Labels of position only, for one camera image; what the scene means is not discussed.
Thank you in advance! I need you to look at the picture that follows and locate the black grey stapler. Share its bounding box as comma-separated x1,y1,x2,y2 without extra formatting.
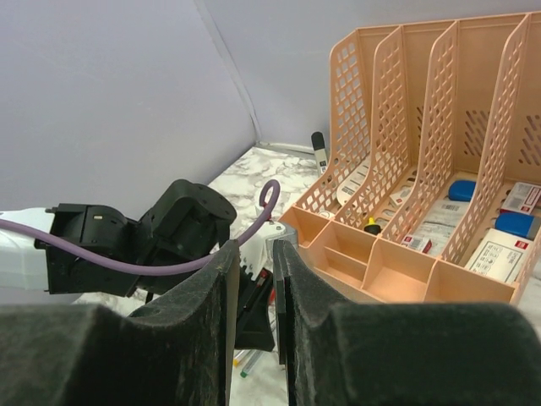
311,131,328,175

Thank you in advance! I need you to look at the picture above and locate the small white packet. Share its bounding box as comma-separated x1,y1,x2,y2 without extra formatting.
390,177,415,208

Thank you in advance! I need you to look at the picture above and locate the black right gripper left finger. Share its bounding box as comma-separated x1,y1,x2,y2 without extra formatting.
1,241,240,405

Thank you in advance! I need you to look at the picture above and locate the orange plastic desk organizer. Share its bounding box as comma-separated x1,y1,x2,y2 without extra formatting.
283,12,540,304

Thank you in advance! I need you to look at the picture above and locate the white red staples box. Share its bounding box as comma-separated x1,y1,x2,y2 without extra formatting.
465,228,533,284

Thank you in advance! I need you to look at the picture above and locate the blue eraser box lower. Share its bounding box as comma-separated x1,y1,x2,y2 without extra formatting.
495,211,540,240

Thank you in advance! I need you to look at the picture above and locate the white pen green end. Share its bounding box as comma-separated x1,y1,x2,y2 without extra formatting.
240,350,265,378

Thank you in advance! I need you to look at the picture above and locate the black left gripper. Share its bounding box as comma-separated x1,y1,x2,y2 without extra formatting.
126,266,278,353

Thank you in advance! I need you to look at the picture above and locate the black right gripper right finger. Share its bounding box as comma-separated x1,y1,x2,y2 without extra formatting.
273,241,540,405

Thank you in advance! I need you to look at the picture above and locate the yellow highlighter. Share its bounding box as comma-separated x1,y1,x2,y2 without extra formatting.
363,217,381,235

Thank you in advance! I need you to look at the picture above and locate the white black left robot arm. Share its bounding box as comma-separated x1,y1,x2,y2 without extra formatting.
1,179,237,303

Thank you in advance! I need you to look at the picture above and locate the white pen yellow end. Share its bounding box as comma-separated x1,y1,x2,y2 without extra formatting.
232,349,250,367

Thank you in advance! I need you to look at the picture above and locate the blue eraser box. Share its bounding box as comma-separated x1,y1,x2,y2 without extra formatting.
447,179,476,202
495,211,540,240

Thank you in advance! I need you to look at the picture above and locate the blue eraser box upper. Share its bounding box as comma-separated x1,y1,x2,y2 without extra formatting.
447,179,476,202

